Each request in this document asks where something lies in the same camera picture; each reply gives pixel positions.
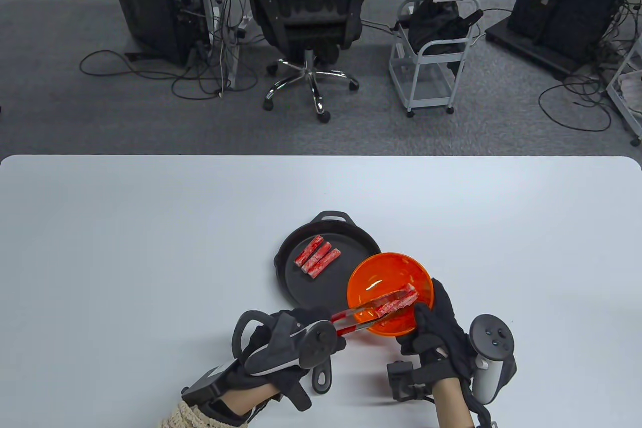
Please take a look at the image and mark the person's left hand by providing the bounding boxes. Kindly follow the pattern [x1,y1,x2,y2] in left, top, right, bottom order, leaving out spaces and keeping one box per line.
[223,308,347,411]

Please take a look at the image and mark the person's right hand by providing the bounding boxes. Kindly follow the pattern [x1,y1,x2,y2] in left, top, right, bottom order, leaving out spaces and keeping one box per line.
[396,278,474,387]

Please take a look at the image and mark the black cast iron pan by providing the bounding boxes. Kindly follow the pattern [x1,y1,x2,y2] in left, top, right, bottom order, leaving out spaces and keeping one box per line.
[274,210,383,394]

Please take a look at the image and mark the red handled kitchen tongs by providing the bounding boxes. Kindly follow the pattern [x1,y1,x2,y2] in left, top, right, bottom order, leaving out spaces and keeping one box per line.
[330,283,419,337]

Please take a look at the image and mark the red white crab stick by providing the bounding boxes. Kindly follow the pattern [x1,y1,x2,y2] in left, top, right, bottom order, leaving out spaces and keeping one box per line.
[376,293,420,317]
[374,284,417,306]
[301,241,333,273]
[308,248,342,279]
[294,235,324,267]

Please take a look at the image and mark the orange plastic bowl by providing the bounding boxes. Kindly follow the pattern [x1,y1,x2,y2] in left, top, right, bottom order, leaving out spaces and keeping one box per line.
[346,253,435,337]

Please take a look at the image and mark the person's right forearm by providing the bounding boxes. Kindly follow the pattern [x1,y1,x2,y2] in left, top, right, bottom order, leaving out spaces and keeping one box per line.
[432,378,474,428]

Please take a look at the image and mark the person's left forearm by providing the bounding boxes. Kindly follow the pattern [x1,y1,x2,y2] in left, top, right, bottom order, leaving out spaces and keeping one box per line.
[160,380,279,428]

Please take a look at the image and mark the grey handheld controller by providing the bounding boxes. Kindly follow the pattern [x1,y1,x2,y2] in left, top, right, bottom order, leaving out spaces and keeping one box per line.
[469,314,517,404]
[232,310,337,377]

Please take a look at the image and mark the black wrist sensor box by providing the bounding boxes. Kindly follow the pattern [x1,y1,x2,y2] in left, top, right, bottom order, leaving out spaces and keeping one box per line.
[182,365,236,406]

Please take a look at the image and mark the white rolling cart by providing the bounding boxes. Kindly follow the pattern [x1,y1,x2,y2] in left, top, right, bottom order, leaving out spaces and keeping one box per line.
[389,0,482,118]

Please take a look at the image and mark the white desk leg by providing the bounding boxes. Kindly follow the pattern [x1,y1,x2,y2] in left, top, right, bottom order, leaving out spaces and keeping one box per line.
[203,0,239,92]

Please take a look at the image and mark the white power strip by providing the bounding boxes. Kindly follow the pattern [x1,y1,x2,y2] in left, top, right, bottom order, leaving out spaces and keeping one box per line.
[236,11,255,40]

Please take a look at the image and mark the black bag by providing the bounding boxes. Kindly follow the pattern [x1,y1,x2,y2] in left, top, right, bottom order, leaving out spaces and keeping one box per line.
[407,0,485,55]

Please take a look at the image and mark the white metal rack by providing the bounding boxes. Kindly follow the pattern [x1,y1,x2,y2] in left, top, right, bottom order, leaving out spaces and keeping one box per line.
[606,37,642,147]

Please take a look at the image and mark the black computer tower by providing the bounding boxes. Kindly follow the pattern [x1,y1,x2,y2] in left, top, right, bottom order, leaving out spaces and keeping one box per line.
[103,0,211,66]

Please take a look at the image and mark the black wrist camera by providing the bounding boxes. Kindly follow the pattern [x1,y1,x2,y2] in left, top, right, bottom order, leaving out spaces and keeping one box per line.
[386,360,424,402]

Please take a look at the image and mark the black floor cable tangle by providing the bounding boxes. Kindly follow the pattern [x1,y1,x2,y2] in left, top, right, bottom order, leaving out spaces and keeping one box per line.
[79,49,259,101]
[539,74,613,132]

